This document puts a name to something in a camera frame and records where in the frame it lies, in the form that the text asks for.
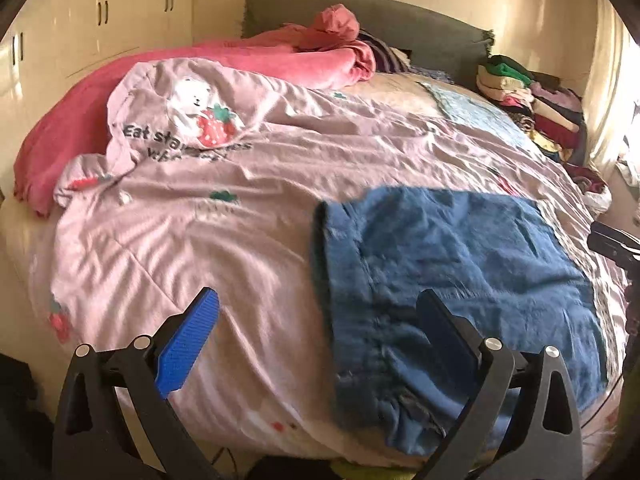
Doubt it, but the blue denim pants lace trim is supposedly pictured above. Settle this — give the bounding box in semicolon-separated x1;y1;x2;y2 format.
310;188;608;456

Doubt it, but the red white crumpled garment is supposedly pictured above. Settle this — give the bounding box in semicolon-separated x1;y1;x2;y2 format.
563;162;612;217

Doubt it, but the clothes pile on windowsill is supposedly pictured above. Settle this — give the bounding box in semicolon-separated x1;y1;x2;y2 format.
615;104;640;196

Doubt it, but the folded clothes stack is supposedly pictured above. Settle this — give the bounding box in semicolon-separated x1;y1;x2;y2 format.
476;55;587;166

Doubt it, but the pink strawberry print duvet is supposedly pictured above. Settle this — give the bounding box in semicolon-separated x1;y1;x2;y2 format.
29;58;626;466

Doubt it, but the cream curtain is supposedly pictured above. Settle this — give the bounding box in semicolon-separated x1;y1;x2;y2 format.
582;0;639;178

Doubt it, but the light blue knitted cloth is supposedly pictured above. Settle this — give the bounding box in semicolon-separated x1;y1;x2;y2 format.
419;81;538;157

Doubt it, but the pink fleece blanket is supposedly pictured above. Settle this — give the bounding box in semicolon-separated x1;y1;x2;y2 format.
13;3;378;219

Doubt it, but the dark green headboard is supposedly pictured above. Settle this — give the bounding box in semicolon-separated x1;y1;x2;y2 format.
241;0;495;89

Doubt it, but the striped purple pillow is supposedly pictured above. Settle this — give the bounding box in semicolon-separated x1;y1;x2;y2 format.
358;30;410;74

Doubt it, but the cream wardrobe with handles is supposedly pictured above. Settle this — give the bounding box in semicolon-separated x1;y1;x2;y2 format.
1;0;192;196

